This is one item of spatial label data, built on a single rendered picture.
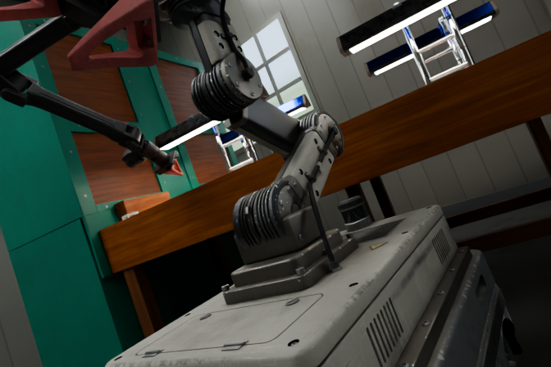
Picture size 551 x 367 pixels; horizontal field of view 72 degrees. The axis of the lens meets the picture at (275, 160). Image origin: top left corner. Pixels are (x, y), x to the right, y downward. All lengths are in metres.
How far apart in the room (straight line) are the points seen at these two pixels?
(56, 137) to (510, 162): 2.73
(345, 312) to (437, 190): 2.70
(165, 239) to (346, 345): 1.10
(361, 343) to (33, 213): 1.67
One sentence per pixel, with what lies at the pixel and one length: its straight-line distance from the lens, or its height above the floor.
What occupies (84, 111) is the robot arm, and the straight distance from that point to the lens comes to 1.43.
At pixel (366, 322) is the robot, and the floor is 0.44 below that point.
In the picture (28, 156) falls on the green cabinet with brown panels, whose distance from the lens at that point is 1.96.
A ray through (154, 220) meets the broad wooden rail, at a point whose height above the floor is 0.71.
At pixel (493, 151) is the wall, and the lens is 3.06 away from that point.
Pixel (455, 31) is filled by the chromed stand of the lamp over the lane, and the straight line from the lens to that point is 1.63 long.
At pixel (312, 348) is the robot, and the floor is 0.47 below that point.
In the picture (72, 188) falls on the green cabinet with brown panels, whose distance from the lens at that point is 1.75.
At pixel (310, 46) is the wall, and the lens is 3.50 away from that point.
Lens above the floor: 0.62
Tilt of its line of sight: 6 degrees up
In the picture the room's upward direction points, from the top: 21 degrees counter-clockwise
